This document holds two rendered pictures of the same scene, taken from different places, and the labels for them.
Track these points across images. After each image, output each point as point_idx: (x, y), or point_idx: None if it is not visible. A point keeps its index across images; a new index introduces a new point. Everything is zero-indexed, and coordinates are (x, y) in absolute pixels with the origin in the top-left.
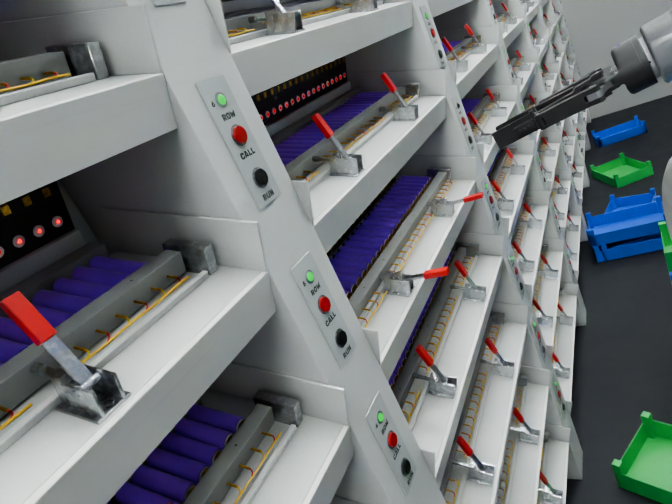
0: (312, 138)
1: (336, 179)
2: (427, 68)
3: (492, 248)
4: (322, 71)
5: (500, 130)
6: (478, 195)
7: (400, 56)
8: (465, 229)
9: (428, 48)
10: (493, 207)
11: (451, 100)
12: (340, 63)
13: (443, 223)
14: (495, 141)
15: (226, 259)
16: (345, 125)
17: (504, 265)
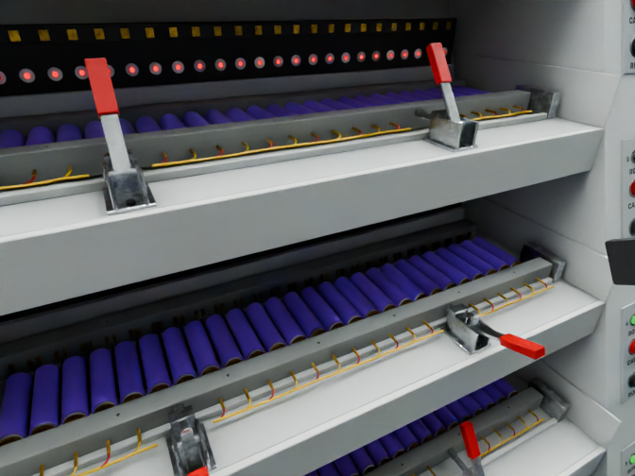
0: (220, 121)
1: (84, 203)
2: (588, 67)
3: (592, 426)
4: (378, 30)
5: (629, 242)
6: (528, 349)
7: (547, 36)
8: (557, 367)
9: (603, 26)
10: (633, 361)
11: (620, 142)
12: (437, 29)
13: (441, 358)
14: (609, 262)
15: None
16: (292, 116)
17: (604, 465)
